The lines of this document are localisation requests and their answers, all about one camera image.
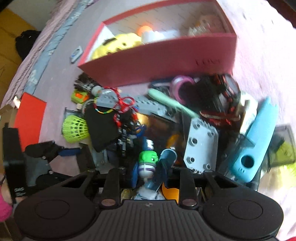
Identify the smoky clear plastic bracket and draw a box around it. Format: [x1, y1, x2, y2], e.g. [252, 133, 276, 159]
[267, 125, 295, 168]

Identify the red box lid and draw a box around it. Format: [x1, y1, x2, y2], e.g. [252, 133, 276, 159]
[14, 93, 47, 151]

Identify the green purple toy figure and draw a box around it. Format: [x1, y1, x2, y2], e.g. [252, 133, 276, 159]
[131, 137, 159, 188]

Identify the pink checked quilt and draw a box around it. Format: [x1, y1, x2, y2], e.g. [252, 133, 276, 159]
[1, 1, 79, 107]

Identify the orange ball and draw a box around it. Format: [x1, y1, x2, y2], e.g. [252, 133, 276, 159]
[136, 25, 153, 37]

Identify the green orange toy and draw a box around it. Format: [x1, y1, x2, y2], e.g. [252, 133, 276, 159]
[71, 90, 90, 104]

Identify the black red wrist watch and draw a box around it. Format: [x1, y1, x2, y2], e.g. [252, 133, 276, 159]
[200, 74, 241, 128]

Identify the pink monkey plush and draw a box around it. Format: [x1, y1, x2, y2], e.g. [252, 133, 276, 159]
[188, 15, 226, 37]

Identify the mint green toothbrush handle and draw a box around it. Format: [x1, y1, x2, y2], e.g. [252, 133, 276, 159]
[147, 88, 200, 118]

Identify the black bag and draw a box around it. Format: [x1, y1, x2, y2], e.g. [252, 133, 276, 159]
[15, 30, 41, 61]

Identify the black feather shuttlecock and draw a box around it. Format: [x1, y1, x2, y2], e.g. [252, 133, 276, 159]
[74, 73, 103, 97]

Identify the light blue silicone case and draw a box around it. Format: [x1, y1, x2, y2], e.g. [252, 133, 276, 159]
[229, 97, 278, 183]

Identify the grey brick plate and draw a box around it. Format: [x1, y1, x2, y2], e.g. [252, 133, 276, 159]
[96, 89, 180, 123]

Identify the pink storage box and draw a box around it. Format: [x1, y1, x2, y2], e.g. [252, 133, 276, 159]
[78, 1, 237, 87]

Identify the pink tape roll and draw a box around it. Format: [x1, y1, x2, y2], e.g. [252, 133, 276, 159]
[169, 75, 196, 104]

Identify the yellow dog plush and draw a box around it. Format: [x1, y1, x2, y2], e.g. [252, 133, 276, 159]
[91, 33, 142, 60]

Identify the green plastic shuttlecock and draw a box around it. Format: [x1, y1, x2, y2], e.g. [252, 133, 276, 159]
[62, 115, 89, 143]

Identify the light blue floral quilt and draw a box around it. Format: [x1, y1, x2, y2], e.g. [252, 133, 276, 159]
[23, 1, 95, 95]

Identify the small white blue device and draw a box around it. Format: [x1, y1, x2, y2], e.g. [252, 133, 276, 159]
[70, 46, 83, 64]

